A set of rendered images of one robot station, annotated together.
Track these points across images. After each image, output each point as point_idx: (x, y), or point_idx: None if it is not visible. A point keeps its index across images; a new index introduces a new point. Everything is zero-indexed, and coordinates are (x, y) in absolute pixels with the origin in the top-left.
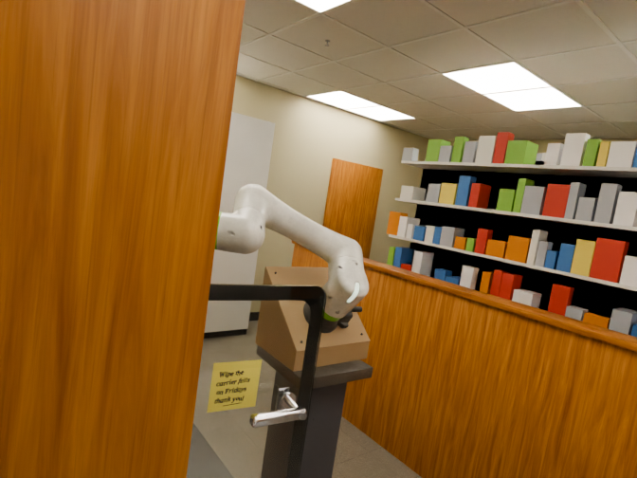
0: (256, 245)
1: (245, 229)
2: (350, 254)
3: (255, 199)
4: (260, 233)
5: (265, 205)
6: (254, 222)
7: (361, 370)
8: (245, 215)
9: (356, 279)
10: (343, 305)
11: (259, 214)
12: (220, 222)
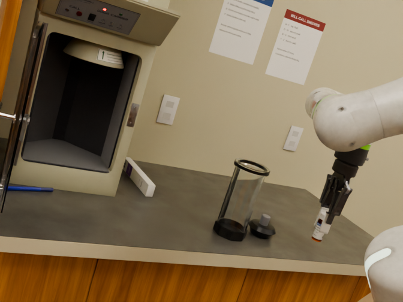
0: (324, 130)
1: (321, 106)
2: None
3: (390, 84)
4: (331, 115)
5: (401, 94)
6: (336, 100)
7: None
8: (343, 94)
9: (399, 245)
10: (372, 295)
11: (363, 97)
12: (322, 100)
